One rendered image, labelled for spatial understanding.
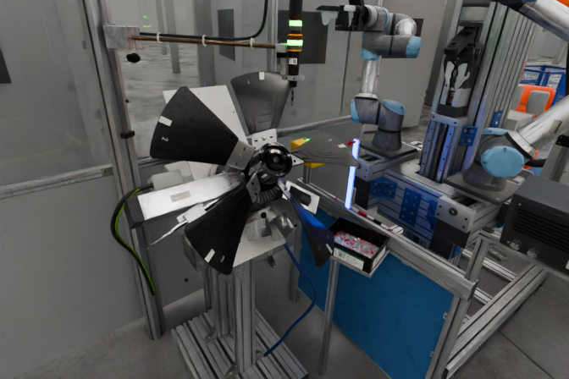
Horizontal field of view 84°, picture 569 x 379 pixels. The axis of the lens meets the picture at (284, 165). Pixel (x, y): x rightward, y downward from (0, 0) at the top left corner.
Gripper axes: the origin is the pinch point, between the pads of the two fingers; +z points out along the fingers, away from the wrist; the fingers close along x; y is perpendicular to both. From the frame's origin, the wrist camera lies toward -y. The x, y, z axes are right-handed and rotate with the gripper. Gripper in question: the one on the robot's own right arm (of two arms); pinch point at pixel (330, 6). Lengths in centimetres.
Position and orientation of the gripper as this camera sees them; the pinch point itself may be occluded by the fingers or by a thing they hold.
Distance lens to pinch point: 113.1
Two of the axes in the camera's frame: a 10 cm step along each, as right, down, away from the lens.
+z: -6.7, 2.9, -6.8
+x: -7.4, -3.0, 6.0
